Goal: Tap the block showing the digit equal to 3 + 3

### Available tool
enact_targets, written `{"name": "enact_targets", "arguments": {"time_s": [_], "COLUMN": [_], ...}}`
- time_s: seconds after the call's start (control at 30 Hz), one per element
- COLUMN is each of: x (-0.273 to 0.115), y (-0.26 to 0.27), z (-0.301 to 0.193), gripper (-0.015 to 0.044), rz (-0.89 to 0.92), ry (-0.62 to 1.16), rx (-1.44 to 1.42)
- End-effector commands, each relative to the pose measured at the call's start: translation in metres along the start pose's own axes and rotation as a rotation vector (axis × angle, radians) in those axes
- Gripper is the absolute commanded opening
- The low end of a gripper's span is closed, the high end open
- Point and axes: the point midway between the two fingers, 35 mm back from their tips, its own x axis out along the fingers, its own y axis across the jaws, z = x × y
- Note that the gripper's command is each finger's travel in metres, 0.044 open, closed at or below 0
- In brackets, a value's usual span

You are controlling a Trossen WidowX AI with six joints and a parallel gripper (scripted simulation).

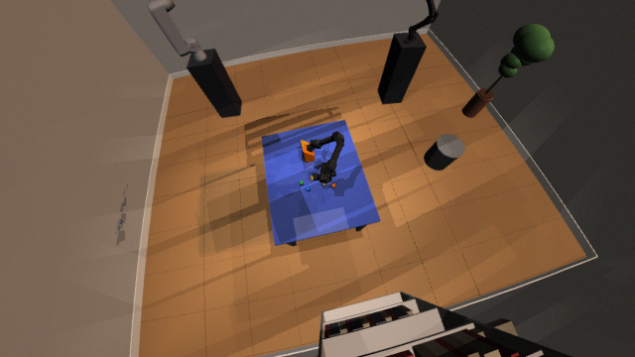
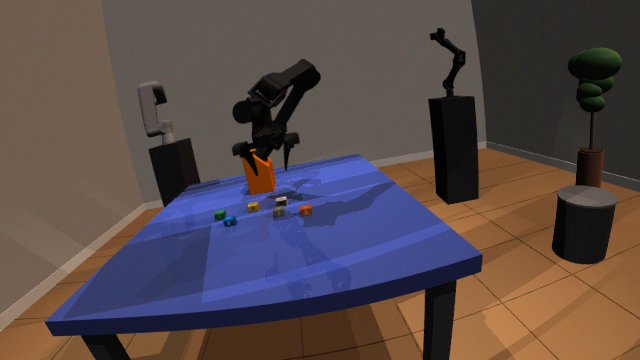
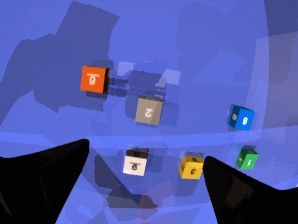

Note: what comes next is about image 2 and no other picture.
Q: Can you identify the green block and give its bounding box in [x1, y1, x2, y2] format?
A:
[214, 210, 227, 220]

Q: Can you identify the blue block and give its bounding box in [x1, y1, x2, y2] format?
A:
[223, 216, 236, 227]

